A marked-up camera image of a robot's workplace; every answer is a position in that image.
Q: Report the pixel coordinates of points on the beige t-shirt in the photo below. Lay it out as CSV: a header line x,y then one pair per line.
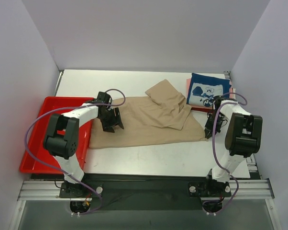
x,y
162,116

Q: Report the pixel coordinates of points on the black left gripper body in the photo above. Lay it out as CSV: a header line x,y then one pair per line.
x,y
111,120

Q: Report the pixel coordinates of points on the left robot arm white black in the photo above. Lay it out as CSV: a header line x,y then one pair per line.
x,y
62,134

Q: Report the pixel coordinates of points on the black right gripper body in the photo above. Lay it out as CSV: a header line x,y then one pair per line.
x,y
212,125

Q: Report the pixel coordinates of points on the folded pink t-shirt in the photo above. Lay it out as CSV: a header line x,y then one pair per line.
x,y
232,89

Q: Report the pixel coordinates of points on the aluminium frame rail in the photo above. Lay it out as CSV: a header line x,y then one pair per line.
x,y
48,190

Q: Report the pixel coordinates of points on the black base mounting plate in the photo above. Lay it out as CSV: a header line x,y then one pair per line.
x,y
135,202

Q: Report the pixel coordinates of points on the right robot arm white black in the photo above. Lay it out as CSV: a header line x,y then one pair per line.
x,y
243,138

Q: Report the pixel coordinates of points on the folded blue printed t-shirt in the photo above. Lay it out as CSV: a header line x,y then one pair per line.
x,y
203,89

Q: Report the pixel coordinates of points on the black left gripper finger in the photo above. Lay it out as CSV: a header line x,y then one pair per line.
x,y
108,126
118,118

